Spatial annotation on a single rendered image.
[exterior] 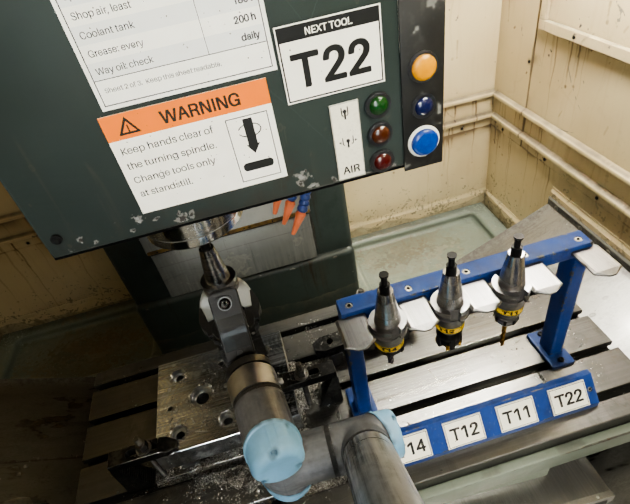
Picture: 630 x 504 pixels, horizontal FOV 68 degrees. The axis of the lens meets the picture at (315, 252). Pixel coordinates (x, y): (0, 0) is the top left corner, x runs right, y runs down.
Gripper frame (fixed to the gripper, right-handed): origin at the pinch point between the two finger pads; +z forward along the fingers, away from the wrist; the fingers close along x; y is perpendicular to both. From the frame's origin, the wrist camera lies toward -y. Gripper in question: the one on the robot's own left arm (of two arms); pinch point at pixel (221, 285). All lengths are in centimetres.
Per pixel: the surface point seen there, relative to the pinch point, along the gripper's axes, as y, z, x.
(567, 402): 32, -31, 55
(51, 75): -46, -21, -6
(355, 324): 4.0, -16.6, 18.9
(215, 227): -18.2, -8.7, 2.6
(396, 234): 65, 69, 69
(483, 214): 64, 60, 104
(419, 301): 3.9, -17.1, 30.7
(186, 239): -18.0, -8.9, -1.7
